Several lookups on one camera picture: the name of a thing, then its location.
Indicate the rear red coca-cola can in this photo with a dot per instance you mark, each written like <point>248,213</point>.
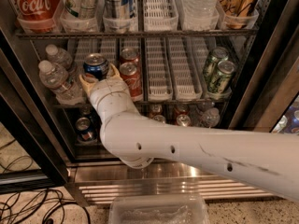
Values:
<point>130,55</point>

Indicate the blue pepsi can bottom shelf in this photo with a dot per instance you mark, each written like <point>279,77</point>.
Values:
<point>85,129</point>

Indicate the front brown can bottom shelf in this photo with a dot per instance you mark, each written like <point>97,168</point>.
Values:
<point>160,118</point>

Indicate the front red coca-cola can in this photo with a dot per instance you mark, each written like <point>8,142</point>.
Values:
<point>130,74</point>

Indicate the large coca-cola can top shelf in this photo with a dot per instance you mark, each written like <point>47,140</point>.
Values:
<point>35,2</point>

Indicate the red can shelf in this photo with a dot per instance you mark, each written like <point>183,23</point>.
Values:
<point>183,120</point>
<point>180,109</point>

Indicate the rear red can bottom shelf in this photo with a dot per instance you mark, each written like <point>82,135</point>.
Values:
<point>180,109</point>

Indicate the green soda can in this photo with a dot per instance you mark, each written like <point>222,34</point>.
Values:
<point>214,56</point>
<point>221,77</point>

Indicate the cans behind glass door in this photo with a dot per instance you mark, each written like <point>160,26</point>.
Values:
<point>289,123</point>

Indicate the front green soda can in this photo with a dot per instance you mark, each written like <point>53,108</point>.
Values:
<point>221,77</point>

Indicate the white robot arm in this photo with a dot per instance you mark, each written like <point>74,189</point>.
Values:
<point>266,161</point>

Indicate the empty white tray top shelf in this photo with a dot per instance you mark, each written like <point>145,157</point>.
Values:
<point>160,15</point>

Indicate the red coca-cola can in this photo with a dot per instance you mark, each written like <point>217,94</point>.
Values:
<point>130,74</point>
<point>130,55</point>

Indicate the front clear water bottle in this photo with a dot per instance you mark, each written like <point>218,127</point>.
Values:
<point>57,79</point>

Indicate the front red can bottom shelf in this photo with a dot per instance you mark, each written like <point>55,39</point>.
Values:
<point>183,120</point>

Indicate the clear water bottle bottom shelf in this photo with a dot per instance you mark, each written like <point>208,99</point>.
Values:
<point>210,118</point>

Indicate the rear green soda can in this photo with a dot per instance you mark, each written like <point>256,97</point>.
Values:
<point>214,56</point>

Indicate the rear clear water bottle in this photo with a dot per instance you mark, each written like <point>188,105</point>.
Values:
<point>61,56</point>

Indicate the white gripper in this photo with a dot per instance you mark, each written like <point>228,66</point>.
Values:
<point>107,90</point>

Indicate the clear plastic bin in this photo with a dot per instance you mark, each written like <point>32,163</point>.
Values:
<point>159,209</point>

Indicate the rear brown can bottom shelf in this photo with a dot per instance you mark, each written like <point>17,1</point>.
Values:
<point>154,110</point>

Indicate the brown can shelf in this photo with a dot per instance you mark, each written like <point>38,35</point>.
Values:
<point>154,110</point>
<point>160,118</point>

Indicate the blue pepsi can shelf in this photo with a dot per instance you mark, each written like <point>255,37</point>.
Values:
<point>96,65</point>
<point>85,129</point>

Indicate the silver blue can top shelf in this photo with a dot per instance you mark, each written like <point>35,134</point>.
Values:
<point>119,9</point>

